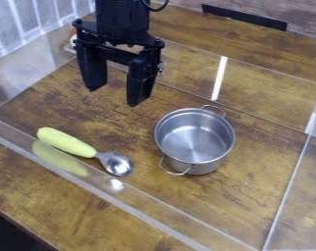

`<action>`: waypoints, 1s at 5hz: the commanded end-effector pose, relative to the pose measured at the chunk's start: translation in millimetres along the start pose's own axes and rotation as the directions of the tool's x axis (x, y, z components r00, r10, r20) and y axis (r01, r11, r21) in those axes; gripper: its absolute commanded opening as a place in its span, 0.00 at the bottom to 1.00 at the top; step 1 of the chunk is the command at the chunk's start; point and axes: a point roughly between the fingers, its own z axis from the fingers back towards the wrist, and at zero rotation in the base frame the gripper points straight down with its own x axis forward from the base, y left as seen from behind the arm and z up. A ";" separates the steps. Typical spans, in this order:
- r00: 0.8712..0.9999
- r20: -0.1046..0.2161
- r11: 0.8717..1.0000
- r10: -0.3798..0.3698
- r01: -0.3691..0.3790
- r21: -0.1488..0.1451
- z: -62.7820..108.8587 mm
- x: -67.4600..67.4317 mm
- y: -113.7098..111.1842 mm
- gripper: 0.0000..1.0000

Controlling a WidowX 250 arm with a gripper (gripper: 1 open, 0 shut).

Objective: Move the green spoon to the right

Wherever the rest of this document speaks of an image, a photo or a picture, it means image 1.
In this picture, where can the stainless steel pot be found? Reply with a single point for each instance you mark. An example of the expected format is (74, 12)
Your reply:
(194, 139)

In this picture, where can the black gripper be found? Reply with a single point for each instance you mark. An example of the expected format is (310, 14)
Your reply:
(122, 23)

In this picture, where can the clear acrylic barrier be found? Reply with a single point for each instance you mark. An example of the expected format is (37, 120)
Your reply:
(253, 206)

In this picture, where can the black bar on table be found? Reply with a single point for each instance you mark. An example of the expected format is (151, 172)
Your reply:
(244, 17)

